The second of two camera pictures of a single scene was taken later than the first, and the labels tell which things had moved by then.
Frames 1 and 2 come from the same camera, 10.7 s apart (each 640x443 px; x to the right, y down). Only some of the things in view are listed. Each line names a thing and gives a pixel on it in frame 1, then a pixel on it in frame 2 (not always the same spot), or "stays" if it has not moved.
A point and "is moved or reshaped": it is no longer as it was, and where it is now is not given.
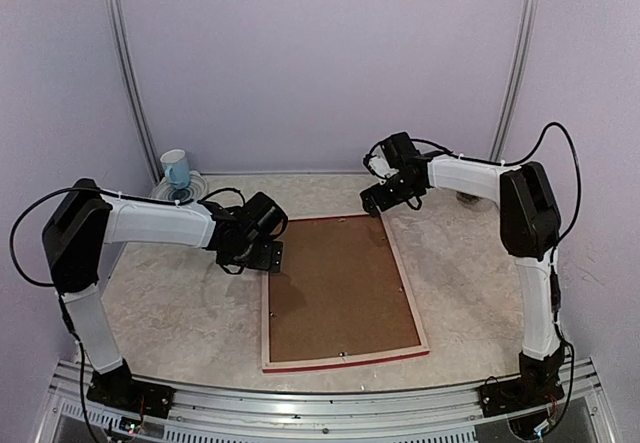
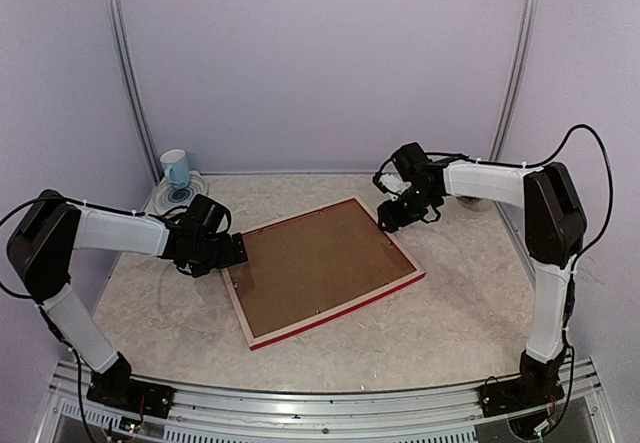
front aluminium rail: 75,414 stays
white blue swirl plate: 196,190 stays
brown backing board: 339,291 is moved or reshaped
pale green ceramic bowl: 473,202 stays
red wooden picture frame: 341,298 is moved or reshaped
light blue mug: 176,166 stays
